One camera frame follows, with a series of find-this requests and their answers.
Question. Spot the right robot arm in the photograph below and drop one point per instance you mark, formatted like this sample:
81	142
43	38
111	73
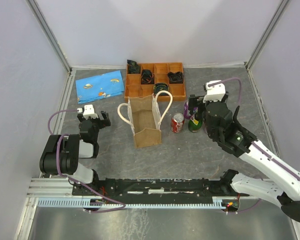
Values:
223	128

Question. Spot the blue space print cloth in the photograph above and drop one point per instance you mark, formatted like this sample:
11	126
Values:
99	87

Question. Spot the dark rolled fabric right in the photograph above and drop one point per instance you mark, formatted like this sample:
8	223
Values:
175	77

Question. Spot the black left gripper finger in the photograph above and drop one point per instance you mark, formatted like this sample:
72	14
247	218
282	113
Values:
101	115
105	123

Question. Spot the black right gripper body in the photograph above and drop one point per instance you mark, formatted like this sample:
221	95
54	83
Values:
202	109

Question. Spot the dark rolled fabric bottom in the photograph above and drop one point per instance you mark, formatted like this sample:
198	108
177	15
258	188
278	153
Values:
160	87

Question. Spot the dark rolled fabric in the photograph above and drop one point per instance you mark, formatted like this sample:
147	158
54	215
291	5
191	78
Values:
160	87
175	77
133	67
147	77

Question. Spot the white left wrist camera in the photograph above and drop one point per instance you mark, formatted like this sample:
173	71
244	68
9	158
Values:
89	112

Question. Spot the aluminium frame post right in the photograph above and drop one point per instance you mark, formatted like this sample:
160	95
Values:
283	4

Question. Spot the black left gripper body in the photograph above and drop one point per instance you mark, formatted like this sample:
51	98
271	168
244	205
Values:
96	123

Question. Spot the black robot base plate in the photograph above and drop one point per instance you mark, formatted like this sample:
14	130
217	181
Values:
165	191

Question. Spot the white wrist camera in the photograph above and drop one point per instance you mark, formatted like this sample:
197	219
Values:
215	91
89	112

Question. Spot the dark rolled fabric top left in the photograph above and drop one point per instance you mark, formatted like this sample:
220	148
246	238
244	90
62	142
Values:
133	67

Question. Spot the green glass bottle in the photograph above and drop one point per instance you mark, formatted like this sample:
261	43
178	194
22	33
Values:
195	123

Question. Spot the aluminium frame post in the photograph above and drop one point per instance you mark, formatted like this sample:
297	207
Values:
34	6
283	4

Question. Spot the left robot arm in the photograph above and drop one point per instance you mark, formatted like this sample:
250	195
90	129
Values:
62	153

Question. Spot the burlap canvas tote bag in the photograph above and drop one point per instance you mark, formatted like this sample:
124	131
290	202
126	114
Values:
143	116

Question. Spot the dark rolled fabric middle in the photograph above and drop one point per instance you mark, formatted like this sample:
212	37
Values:
147	77

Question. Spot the wooden compartment tray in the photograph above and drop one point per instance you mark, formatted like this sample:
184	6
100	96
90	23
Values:
133	87

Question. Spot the aluminium frame rail front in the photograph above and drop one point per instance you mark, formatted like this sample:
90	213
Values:
60	187

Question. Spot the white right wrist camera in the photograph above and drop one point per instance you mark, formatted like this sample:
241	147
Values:
215	91

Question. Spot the red soda can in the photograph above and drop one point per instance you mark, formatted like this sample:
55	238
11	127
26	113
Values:
177	122

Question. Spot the aluminium frame post left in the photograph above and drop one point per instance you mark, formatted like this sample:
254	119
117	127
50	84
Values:
34	6

